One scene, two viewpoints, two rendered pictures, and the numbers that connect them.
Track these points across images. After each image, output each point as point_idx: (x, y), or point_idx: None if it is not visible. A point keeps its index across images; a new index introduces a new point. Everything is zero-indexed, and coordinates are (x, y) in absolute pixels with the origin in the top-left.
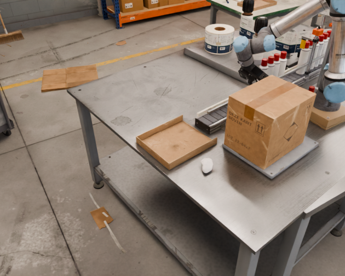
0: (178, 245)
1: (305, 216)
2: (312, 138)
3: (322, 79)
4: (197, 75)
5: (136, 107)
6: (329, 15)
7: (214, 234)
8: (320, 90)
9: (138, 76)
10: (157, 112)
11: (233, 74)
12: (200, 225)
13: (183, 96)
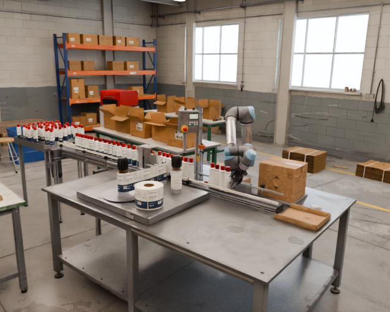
0: (313, 292)
1: None
2: None
3: (234, 163)
4: (197, 217)
5: (270, 236)
6: (247, 124)
7: (291, 278)
8: (234, 169)
9: (213, 243)
10: (270, 227)
11: (194, 202)
12: (289, 284)
13: (238, 220)
